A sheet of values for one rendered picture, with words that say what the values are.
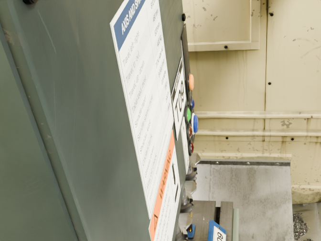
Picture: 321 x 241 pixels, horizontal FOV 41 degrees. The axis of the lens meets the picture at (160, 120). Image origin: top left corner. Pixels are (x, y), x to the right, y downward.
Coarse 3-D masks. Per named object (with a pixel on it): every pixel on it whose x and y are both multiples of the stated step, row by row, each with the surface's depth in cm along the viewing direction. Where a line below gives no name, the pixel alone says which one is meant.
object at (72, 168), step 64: (0, 0) 17; (64, 0) 22; (0, 64) 18; (64, 64) 22; (0, 128) 20; (64, 128) 22; (128, 128) 34; (0, 192) 23; (64, 192) 23; (128, 192) 34
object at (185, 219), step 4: (180, 212) 103; (184, 212) 103; (180, 216) 102; (184, 216) 102; (188, 216) 102; (180, 220) 101; (184, 220) 101; (188, 220) 101; (192, 220) 102; (180, 224) 100; (184, 224) 100; (188, 224) 100; (184, 228) 100
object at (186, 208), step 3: (189, 195) 106; (189, 198) 106; (192, 198) 105; (189, 201) 106; (192, 201) 106; (186, 204) 104; (189, 204) 104; (192, 204) 107; (183, 207) 103; (186, 207) 103; (189, 207) 104; (180, 210) 103; (183, 210) 103; (186, 210) 104; (189, 210) 105; (189, 213) 105
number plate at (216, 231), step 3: (216, 228) 132; (216, 231) 131; (219, 231) 132; (213, 234) 129; (216, 234) 130; (219, 234) 131; (222, 234) 132; (213, 237) 128; (216, 237) 129; (219, 237) 130; (222, 237) 131; (225, 237) 132; (213, 240) 127; (216, 240) 128; (219, 240) 129; (222, 240) 130
